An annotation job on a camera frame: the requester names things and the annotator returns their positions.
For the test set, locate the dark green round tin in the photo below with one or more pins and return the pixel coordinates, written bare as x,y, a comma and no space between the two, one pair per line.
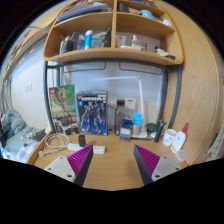
151,127

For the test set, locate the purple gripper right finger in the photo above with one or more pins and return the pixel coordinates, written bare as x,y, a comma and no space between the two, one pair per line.
153,167

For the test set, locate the small clear plastic container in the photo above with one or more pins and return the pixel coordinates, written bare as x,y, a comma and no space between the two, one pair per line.
180,156

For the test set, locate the green Groot lego box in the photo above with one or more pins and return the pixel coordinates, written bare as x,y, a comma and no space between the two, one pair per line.
63,109

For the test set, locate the white bottle red cap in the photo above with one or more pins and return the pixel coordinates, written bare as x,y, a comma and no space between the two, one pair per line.
179,140

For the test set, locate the bed with blue bedding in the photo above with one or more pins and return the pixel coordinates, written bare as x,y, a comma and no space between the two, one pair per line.
17,139

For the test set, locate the black charger plug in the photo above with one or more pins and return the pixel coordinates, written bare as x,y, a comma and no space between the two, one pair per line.
81,140

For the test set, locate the blue robot model box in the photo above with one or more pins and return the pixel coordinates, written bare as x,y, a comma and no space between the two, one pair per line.
92,111

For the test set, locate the blue white spray bottle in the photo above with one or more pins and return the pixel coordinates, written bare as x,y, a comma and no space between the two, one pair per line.
88,39

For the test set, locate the light blue slim box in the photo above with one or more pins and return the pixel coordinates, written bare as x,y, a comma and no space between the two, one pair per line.
136,124

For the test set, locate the dark glass water bottle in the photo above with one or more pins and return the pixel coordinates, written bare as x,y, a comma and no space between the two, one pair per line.
119,115

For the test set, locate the black electric shaver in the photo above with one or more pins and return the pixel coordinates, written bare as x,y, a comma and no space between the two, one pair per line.
159,130

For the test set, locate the clear pump bottle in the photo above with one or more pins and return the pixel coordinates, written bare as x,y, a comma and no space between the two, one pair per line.
134,43

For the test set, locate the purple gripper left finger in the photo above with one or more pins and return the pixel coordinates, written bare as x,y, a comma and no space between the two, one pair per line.
73,168

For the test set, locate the wooden wall shelf unit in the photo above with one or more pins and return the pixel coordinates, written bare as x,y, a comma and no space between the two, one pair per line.
128,17

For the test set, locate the white mug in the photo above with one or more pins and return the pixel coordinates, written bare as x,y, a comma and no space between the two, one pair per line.
168,137

